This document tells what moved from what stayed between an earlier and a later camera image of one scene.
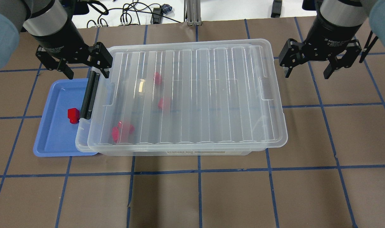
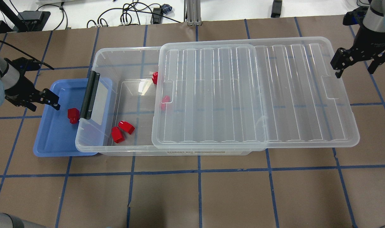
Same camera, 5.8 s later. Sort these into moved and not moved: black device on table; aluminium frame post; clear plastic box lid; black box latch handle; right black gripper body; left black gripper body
Moved: left black gripper body; right black gripper body; clear plastic box lid
Not moved: black device on table; black box latch handle; aluminium frame post
